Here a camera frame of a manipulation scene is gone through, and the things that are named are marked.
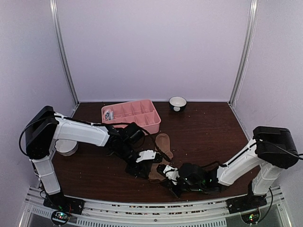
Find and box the pink patterned sock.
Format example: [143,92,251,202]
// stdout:
[103,109,114,121]

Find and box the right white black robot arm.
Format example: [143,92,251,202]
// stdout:
[157,126,302,209]

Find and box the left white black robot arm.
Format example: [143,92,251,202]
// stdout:
[20,106,152,210]

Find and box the pink divided organizer tray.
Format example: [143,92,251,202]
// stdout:
[101,99,161,134]

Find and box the white fluted bowl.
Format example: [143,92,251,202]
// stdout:
[55,140,78,157]

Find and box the black white ceramic bowl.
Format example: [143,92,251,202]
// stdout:
[169,96,187,112]

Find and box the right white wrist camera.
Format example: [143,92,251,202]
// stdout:
[156,164,180,185]

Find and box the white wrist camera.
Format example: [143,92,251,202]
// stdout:
[136,150,163,163]
[156,164,180,185]

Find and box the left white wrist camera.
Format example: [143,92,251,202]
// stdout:
[136,150,163,163]

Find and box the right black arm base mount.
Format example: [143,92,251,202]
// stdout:
[226,195,267,225]

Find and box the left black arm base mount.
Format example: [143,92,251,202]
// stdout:
[43,193,85,226]

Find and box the left aluminium frame post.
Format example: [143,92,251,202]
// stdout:
[49,0,80,106]

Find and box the aluminium frame post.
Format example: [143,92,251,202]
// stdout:
[229,0,259,106]
[49,0,80,106]

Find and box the right aluminium frame post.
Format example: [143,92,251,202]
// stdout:
[229,0,259,106]

